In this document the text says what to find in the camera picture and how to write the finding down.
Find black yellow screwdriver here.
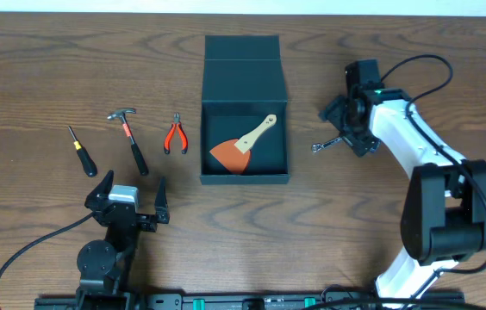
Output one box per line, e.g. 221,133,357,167
68,126,97,177

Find orange scraper wooden handle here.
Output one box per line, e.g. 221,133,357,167
209,114,277,175

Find small claw hammer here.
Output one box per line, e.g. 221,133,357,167
107,108,149,176

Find left black cable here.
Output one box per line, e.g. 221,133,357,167
0,210,97,310

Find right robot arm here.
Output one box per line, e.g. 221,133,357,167
319,85,486,298

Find silver ring wrench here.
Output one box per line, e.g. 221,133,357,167
311,137,342,153

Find dark green open box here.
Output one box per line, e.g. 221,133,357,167
200,35,290,185

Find orange handled pliers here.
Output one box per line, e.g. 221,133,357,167
163,112,189,155

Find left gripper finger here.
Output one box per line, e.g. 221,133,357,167
84,170,114,211
154,177,169,215

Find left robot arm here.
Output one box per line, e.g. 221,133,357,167
76,170,170,309

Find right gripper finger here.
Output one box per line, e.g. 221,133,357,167
342,133,380,158
318,95,347,129

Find right black cable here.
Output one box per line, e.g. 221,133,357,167
378,53,486,310

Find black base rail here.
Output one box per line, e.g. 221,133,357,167
34,288,486,310

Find black cable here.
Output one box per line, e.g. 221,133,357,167
0,210,97,310
378,53,486,310

